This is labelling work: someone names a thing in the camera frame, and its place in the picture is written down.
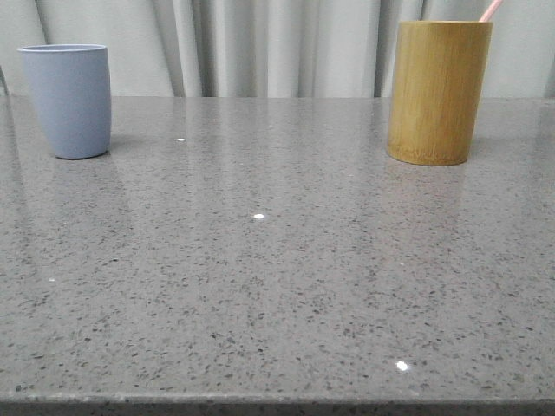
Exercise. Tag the pink chopstick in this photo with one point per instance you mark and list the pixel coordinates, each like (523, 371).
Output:
(490, 11)

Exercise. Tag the bamboo cylinder holder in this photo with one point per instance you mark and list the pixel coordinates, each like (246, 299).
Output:
(439, 69)

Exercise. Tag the grey pleated curtain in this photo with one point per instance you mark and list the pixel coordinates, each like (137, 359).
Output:
(275, 49)

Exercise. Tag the blue plastic cup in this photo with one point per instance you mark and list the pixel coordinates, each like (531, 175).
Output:
(70, 90)

